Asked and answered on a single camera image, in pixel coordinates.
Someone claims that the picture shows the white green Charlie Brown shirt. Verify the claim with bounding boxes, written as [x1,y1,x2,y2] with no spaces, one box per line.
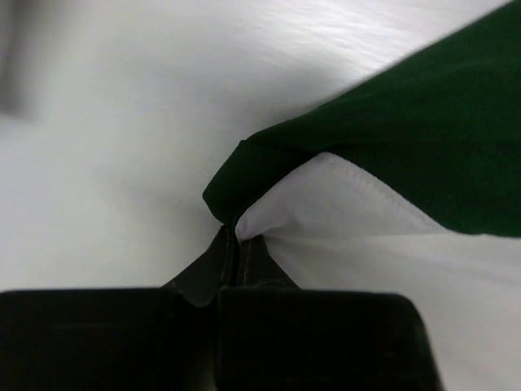
[203,1,520,313]

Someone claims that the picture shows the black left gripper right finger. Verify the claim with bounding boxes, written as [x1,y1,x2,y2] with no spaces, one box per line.
[217,236,443,390]

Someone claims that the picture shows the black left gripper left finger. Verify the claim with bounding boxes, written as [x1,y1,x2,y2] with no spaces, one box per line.
[1,227,237,390]

